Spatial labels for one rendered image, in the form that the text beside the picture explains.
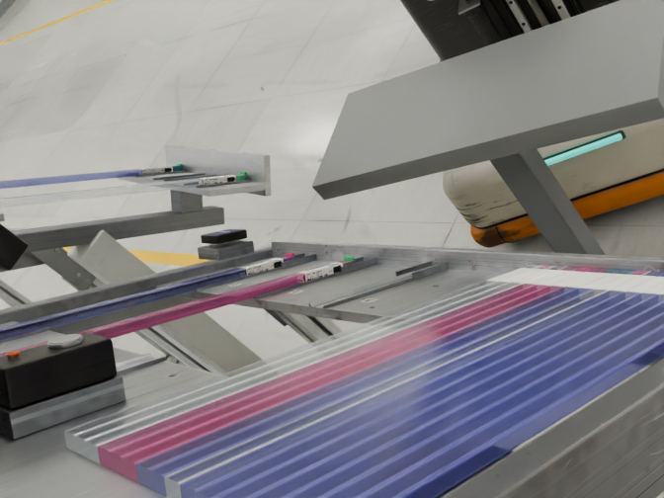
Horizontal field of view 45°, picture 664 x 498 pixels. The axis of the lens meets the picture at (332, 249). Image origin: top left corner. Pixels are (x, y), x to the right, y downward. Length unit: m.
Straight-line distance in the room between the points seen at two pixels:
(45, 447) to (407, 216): 1.76
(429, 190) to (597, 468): 1.84
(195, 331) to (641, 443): 1.04
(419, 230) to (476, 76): 0.85
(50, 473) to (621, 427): 0.31
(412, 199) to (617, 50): 1.11
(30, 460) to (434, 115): 0.98
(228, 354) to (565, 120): 0.71
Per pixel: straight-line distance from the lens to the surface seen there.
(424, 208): 2.18
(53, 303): 0.96
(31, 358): 0.56
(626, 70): 1.20
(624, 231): 1.83
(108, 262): 1.32
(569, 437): 0.41
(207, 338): 1.43
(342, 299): 0.79
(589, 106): 1.18
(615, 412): 0.44
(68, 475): 0.48
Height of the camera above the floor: 1.32
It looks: 35 degrees down
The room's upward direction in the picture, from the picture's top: 44 degrees counter-clockwise
